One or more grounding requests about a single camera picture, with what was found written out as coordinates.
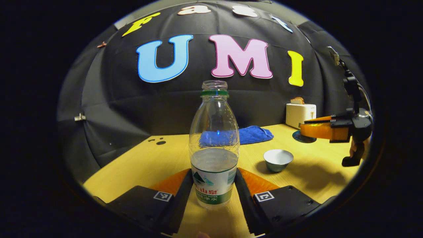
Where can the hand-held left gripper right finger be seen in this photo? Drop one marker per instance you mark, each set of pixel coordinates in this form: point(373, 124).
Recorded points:
point(246, 205)

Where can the black backdrop cloth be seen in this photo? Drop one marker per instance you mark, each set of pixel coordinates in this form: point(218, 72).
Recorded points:
point(132, 105)

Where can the silver cloth clip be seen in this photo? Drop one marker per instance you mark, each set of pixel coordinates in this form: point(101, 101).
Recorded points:
point(80, 117)

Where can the small grey teacup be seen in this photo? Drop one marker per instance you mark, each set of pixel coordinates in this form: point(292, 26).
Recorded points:
point(278, 160)

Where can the copper cloth clip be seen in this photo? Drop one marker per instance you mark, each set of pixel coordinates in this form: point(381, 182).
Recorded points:
point(101, 44)

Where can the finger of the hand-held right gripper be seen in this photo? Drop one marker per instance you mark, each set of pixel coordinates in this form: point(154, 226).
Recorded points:
point(340, 121)
point(317, 131)

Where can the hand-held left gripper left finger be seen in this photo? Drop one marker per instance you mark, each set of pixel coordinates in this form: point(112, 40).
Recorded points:
point(180, 205)

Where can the white toaster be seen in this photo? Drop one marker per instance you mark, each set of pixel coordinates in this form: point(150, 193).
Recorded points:
point(299, 114)

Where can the blue towel cloth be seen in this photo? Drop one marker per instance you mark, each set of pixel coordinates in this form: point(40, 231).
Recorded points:
point(254, 135)

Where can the clear plastic water bottle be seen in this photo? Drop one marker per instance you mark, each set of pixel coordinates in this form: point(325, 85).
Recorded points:
point(214, 132)

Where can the toast bread slice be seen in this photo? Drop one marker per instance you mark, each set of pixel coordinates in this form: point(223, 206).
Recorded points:
point(297, 100)

